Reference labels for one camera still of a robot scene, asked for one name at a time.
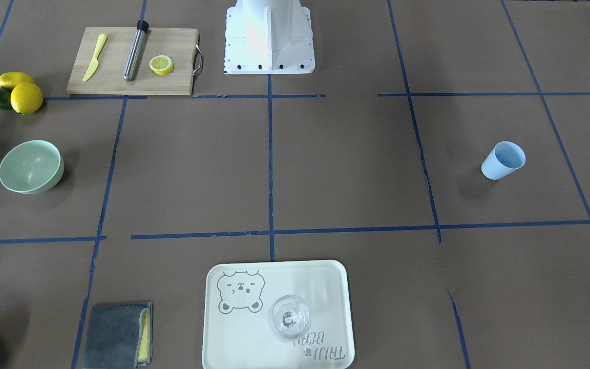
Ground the light blue plastic cup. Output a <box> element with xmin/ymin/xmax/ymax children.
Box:
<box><xmin>481</xmin><ymin>141</ymin><xmax>526</xmax><ymax>180</ymax></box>

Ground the light green bowl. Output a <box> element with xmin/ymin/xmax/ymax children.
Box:
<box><xmin>0</xmin><ymin>140</ymin><xmax>64</xmax><ymax>195</ymax></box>

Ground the clear wine glass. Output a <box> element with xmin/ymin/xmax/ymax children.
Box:
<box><xmin>269</xmin><ymin>294</ymin><xmax>311</xmax><ymax>340</ymax></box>

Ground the cream bear serving tray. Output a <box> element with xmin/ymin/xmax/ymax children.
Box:
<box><xmin>202</xmin><ymin>260</ymin><xmax>355</xmax><ymax>368</ymax></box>

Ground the half lemon slice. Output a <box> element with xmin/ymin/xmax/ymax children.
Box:
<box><xmin>149</xmin><ymin>55</ymin><xmax>174</xmax><ymax>75</ymax></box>

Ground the steel muddler black cap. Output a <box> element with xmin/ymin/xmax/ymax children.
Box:
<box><xmin>122</xmin><ymin>19</ymin><xmax>149</xmax><ymax>81</ymax></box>

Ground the wooden cutting board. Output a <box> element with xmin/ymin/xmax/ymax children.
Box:
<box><xmin>66</xmin><ymin>27</ymin><xmax>204</xmax><ymax>96</ymax></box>

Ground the grey and yellow cloth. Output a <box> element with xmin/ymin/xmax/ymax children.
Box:
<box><xmin>81</xmin><ymin>301</ymin><xmax>154</xmax><ymax>368</ymax></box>

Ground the yellow plastic knife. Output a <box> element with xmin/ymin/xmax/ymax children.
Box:
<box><xmin>82</xmin><ymin>33</ymin><xmax>108</xmax><ymax>82</ymax></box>

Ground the yellow lemon lower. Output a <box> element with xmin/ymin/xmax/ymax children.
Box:
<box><xmin>10</xmin><ymin>82</ymin><xmax>44</xmax><ymax>115</ymax></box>

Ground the yellow lemon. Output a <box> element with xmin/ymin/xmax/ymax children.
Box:
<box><xmin>10</xmin><ymin>82</ymin><xmax>44</xmax><ymax>115</ymax></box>
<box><xmin>0</xmin><ymin>71</ymin><xmax>35</xmax><ymax>92</ymax></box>

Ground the yellow lemon upper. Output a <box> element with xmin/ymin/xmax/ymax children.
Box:
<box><xmin>0</xmin><ymin>71</ymin><xmax>35</xmax><ymax>92</ymax></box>

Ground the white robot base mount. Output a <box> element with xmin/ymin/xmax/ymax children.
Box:
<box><xmin>223</xmin><ymin>1</ymin><xmax>316</xmax><ymax>75</ymax></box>

